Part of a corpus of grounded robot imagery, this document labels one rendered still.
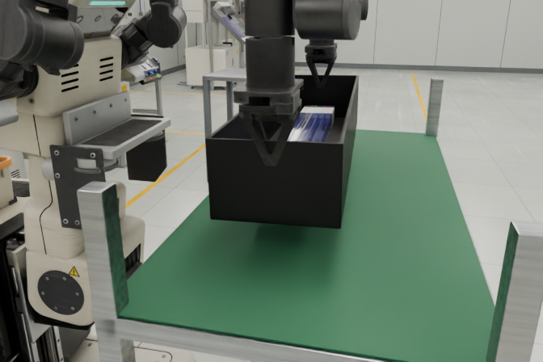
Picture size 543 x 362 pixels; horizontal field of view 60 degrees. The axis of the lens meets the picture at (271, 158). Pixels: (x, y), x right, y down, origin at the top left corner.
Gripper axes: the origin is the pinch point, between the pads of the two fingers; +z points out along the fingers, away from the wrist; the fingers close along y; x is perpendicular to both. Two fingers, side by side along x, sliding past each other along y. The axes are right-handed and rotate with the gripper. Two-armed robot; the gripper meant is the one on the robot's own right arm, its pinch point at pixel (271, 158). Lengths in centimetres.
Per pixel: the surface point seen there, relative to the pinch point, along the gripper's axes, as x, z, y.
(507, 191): -111, 109, 288
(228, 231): 8.7, 14.9, 8.3
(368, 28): 0, 24, 941
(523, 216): -110, 110, 245
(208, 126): 102, 63, 259
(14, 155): 216, 73, 200
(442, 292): -21.4, 15.3, -1.6
